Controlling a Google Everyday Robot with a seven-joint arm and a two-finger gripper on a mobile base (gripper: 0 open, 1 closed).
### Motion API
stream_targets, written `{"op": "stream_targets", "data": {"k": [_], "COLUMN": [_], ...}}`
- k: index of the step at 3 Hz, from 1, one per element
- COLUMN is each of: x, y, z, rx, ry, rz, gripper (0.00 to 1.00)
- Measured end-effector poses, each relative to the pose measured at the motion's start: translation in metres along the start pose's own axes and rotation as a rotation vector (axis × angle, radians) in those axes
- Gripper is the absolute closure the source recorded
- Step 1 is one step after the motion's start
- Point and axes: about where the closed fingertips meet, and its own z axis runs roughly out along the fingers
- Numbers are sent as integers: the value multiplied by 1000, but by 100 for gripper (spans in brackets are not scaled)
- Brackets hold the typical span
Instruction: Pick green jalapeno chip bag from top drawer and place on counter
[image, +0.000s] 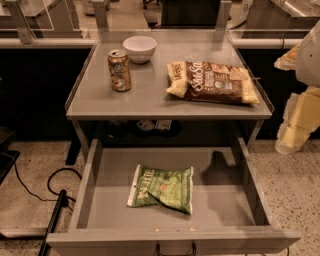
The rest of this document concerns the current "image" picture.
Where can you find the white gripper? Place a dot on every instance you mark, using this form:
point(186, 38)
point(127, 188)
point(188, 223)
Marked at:
point(309, 62)

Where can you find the green jalapeno chip bag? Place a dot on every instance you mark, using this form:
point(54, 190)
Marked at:
point(171, 188)

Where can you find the brown yellow chip bag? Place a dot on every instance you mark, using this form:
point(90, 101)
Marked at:
point(210, 82)

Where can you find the grey open drawer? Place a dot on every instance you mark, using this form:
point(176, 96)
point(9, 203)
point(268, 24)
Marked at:
point(230, 214)

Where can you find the grey counter cabinet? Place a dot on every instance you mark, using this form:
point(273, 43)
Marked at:
point(93, 99)

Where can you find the white ceramic bowl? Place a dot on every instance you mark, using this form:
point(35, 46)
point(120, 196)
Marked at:
point(140, 49)

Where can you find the orange soda can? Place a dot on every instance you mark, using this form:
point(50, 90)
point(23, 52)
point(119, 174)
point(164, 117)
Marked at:
point(118, 63)

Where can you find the black floor bar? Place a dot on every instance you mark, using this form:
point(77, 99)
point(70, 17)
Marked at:
point(61, 202)

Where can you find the dark object at left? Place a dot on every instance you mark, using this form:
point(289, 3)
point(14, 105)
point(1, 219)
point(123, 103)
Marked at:
point(7, 156)

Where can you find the black drawer handle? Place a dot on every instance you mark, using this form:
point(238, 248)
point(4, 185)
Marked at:
point(162, 250)

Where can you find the grey side counter rail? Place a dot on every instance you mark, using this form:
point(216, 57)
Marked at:
point(88, 40)

